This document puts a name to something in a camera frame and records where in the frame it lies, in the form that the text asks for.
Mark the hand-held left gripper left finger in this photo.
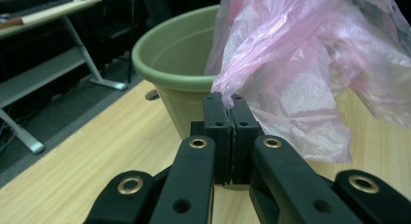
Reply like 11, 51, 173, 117
189, 91, 234, 187

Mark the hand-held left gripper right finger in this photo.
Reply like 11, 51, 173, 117
230, 93, 266, 186

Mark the pink plastic bag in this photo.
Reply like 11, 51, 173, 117
204, 0, 411, 164

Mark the green plastic bin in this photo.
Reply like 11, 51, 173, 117
131, 4, 256, 190

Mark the brown item on desk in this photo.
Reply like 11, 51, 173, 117
0, 16, 25, 31

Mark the white metal desk frame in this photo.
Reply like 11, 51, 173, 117
0, 0, 128, 154

